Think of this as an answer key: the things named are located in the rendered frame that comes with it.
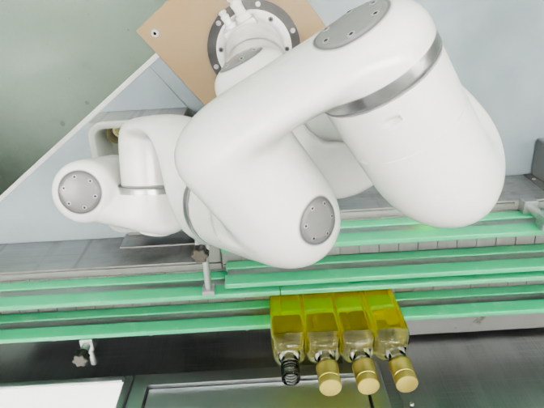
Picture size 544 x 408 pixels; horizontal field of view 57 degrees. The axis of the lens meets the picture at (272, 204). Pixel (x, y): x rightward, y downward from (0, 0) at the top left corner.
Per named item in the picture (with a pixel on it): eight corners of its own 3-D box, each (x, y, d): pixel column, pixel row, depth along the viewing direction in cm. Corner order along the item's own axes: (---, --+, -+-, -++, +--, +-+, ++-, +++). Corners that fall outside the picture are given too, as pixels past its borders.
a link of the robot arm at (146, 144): (266, 240, 50) (174, 214, 67) (263, 108, 48) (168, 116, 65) (189, 255, 45) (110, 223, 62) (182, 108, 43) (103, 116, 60)
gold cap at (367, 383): (354, 376, 80) (359, 397, 76) (350, 359, 79) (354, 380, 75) (376, 371, 80) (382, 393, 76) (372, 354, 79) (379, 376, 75)
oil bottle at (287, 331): (269, 295, 102) (272, 371, 83) (268, 271, 100) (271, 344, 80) (297, 294, 102) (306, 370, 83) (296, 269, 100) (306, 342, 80)
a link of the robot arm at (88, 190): (177, 158, 57) (181, 241, 58) (192, 153, 67) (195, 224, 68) (42, 161, 56) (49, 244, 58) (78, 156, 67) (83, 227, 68)
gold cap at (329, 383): (316, 376, 80) (319, 397, 76) (315, 359, 79) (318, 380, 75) (337, 375, 80) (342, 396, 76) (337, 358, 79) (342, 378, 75)
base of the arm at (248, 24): (191, 18, 82) (182, 37, 69) (257, -24, 80) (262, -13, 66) (241, 98, 89) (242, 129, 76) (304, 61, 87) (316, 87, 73)
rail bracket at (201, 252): (204, 271, 99) (197, 311, 87) (194, 193, 92) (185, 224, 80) (219, 270, 99) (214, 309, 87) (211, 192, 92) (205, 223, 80)
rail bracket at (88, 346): (95, 337, 106) (74, 384, 94) (89, 310, 103) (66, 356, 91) (114, 336, 106) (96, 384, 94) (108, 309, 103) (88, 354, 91)
